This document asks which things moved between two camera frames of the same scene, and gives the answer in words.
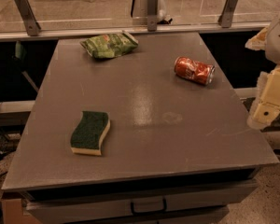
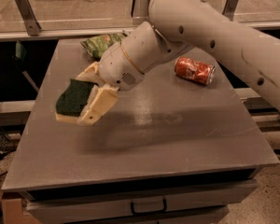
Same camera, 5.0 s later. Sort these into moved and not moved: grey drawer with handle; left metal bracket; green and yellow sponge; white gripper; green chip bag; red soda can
Moved: green and yellow sponge; white gripper
Not moved: green chip bag; red soda can; grey drawer with handle; left metal bracket
